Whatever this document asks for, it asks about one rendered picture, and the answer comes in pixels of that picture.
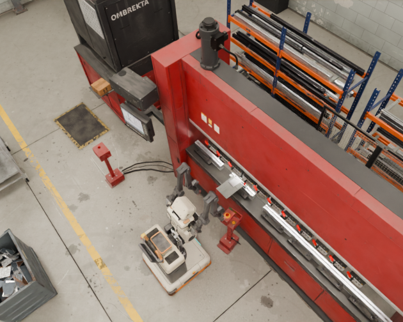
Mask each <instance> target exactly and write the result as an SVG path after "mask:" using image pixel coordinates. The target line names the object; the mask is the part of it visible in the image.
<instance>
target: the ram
mask: <svg viewBox="0 0 403 322"><path fill-rule="evenodd" d="M184 75H185V82H186V93H187V104H188V111H189V119H190V120H192V121H193V122H194V123H195V124H196V125H197V126H198V127H200V128H201V129H202V130H203V131H204V132H205V133H206V134H207V135H208V136H209V137H210V138H211V139H213V140H214V141H215V142H216V143H217V144H218V145H219V146H221V147H222V148H223V149H224V150H225V151H226V152H227V153H228V154H229V155H230V156H231V157H232V158H234V159H235V160H236V161H237V162H238V163H239V164H240V165H241V166H243V168H245V170H247V171H248V172H249V173H250V174H251V175H252V176H253V177H254V178H256V179H257V180H258V181H259V182H260V183H261V184H263V186H264V187H265V188H266V189H267V190H269V191H270V192H271V193H272V194H273V195H274V196H275V197H277V198H278V199H279V200H280V201H281V202H282V203H283V204H284V205H285V206H286V207H287V208H288V209H290V210H291V211H292V212H293V213H294V214H295V215H296V216H298V217H299V218H300V219H301V220H302V221H303V222H304V223H305V224H306V225H307V226H308V227H309V228H310V229H312V230H313V231H314V232H315V233H316V234H317V235H319V236H320V237H321V238H322V239H323V240H324V241H325V242H326V243H327V244H328V245H329V246H330V247H331V248H333V249H334V250H335V251H336V252H337V253H338V254H340V255H341V256H342V257H343V258H344V259H345V260H346V261H347V262H348V263H349V264H350V265H351V266H352V267H354V268H355V269H356V270H357V271H358V272H359V273H360V274H362V276H364V278H366V279H367V280H368V281H369V282H370V283H371V284H372V285H373V286H375V287H376V288H377V289H378V290H379V291H380V292H381V293H382V294H383V295H384V296H385V297H387V299H389V300H390V301H391V302H392V303H393V304H394V305H396V306H397V307H398V308H399V309H400V310H401V311H402V312H403V249H401V248H400V247H399V246H398V245H397V244H396V243H394V242H393V241H392V240H390V239H389V238H388V237H387V236H386V235H385V234H383V233H382V232H380V230H378V229H377V228H376V227H375V226H373V225H372V224H371V223H370V222H369V221H367V220H366V219H365V218H364V217H362V216H361V215H360V214H359V213H358V212H356V211H355V210H354V209H353V208H351V207H350V206H349V205H348V204H347V203H345V202H344V201H343V200H341V199H340V198H339V197H338V196H337V195H336V194H334V193H333V192H332V191H330V189H328V188H327V187H326V186H325V185H323V184H322V183H321V182H320V181H319V180H317V179H316V178H315V177H314V176H312V175H311V174H310V173H309V172H308V171H306V170H305V169H304V168H302V167H301V166H300V165H299V164H298V163H297V162H295V161H294V160H293V159H291V158H290V157H289V156H288V155H287V154H286V153H284V152H283V151H282V150H281V149H279V148H278V147H277V146H276V145H275V144H273V143H272V142H271V141H270V140H269V139H267V138H266V137H265V136H263V135H262V134H261V133H260V132H259V131H258V130H256V129H255V128H254V127H252V126H251V125H250V124H249V123H248V122H247V121H245V120H244V119H243V118H241V117H240V116H239V115H238V114H237V113H236V112H234V111H233V110H231V108H229V107H228V106H227V105H226V104H224V103H223V102H222V101H221V100H220V99H218V98H217V97H216V96H215V95H213V94H212V93H211V92H210V91H209V90H207V89H206V88H205V87H204V86H202V85H201V84H200V83H199V82H198V81H197V80H195V79H194V78H192V77H191V76H190V75H189V74H188V73H187V72H185V71H184ZM202 113H203V114H204V115H206V117H207V122H204V120H202ZM209 119H210V120H211V121H212V124H210V123H209ZM190 120H189V121H190ZM190 122H191V121H190ZM191 123H192V122H191ZM192 124H193V123H192ZM209 124H210V125H212V127H210V126H209ZM214 124H216V125H217V126H218V127H219V134H218V133H217V132H216V131H215V130H214ZM193 125H194V124H193ZM196 125H194V126H195V127H196V128H197V129H198V130H199V131H200V132H201V133H202V134H204V133H203V132H202V131H201V130H200V129H199V128H198V127H197V126H196ZM204 135H205V134H204ZM205 136H206V135H205ZM206 137H207V136H206ZM207 138H208V137H207ZM208 139H209V138H208ZM211 139H209V140H210V141H212V140H211ZM212 142H213V141H212ZM213 143H214V142H213ZM214 144H215V143H214ZM215 145H216V144H215ZM218 145H216V146H217V147H218V148H219V149H220V150H221V151H222V152H223V153H224V154H225V155H227V154H226V153H225V152H224V151H223V150H222V149H221V148H220V147H219V146H218ZM227 156H228V155H227ZM228 157H229V156H228ZM229 158H230V157H229ZM232 158H230V159H231V160H232V161H233V162H235V161H234V160H233V159H232ZM235 163H236V162H235ZM236 164H237V163H236ZM237 165H238V164H237ZM238 166H239V165H238ZM241 166H239V167H240V168H241V169H242V170H243V171H244V172H245V173H246V174H247V175H248V176H250V175H249V174H248V173H247V172H246V171H245V170H244V169H243V168H242V167H241ZM250 177H251V176H250ZM251 178H252V177H251ZM254 178H252V179H253V180H254V181H255V182H256V183H258V182H257V181H256V180H255V179H254ZM258 184H259V183H258ZM259 185H260V184H259ZM260 186H261V185H260ZM263 186H261V187H262V188H263V189H264V190H265V191H266V189H265V188H264V187H263ZM266 192H267V193H268V194H269V195H270V196H272V195H271V194H270V193H269V192H268V191H266ZM272 197H273V196H272ZM273 198H274V197H273ZM274 199H275V198H274ZM275 200H276V201H277V202H278V203H280V202H279V201H278V200H277V199H275ZM280 204H281V203H280ZM281 205H282V204H281ZM284 205H282V206H283V207H284ZM286 207H284V208H285V209H286ZM288 209H286V210H287V211H288ZM288 212H289V213H290V214H291V215H292V216H293V217H295V216H294V215H293V214H292V213H291V212H290V211H288ZM295 218H296V217H295ZM296 219H297V220H298V221H299V222H300V223H301V224H302V225H304V224H303V223H302V222H301V221H300V220H299V219H298V218H296ZM304 226H305V225H304ZM305 228H307V227H306V226H305ZM307 230H309V229H308V228H307ZM309 231H310V230H309ZM310 232H311V231H310ZM311 233H312V234H313V235H314V236H315V237H316V238H318V237H317V236H316V235H315V234H314V233H313V232H311ZM318 239H319V240H320V241H321V242H322V243H323V244H324V245H325V246H326V247H327V248H328V249H329V250H330V251H332V250H331V249H330V248H329V247H328V246H327V245H326V244H325V243H324V242H323V241H322V240H321V239H320V238H318ZM332 252H333V251H332ZM333 253H334V254H335V255H336V256H337V257H338V258H340V257H339V256H338V255H337V254H336V253H335V252H333ZM340 259H341V260H342V261H343V262H344V263H345V264H346V265H347V266H348V267H349V268H350V269H351V270H352V271H353V272H355V271H354V270H353V269H352V268H351V267H350V266H349V265H348V264H347V263H346V262H345V261H344V260H343V259H342V258H340ZM355 273H356V274H357V275H358V276H359V277H360V278H361V279H363V280H364V281H365V282H366V283H367V284H368V285H369V286H370V287H371V288H372V289H373V290H374V291H375V292H376V293H378V294H379V295H380V296H381V297H382V298H383V299H384V300H386V301H387V299H385V298H384V297H383V296H382V295H381V294H380V293H379V292H378V291H376V290H375V289H374V288H373V287H372V286H371V285H370V284H369V283H368V282H367V281H366V280H365V279H364V278H362V277H361V276H360V275H359V274H358V273H357V272H355ZM387 302H388V303H389V304H390V305H391V306H392V307H393V308H394V309H395V310H396V311H397V312H398V313H400V314H401V315H402V316H403V314H402V313H401V312H400V311H398V310H397V309H396V308H395V307H394V306H393V305H392V304H391V303H390V302H389V301H387Z"/></svg>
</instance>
